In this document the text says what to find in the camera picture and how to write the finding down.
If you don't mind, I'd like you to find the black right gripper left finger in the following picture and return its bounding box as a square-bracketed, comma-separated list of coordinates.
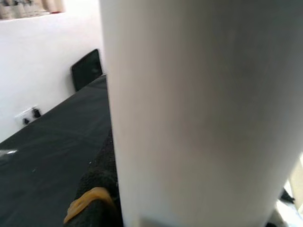
[63, 129, 125, 227]

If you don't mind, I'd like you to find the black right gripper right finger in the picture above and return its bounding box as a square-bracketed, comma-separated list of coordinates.
[279, 186, 296, 204]

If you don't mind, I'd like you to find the white plastic table leg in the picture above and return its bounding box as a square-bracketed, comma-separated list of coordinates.
[98, 0, 303, 227]

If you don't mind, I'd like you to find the black fabric bag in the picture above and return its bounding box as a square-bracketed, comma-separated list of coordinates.
[71, 49, 104, 92]

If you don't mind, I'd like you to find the white wall socket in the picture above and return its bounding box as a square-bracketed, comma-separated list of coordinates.
[15, 105, 42, 125]

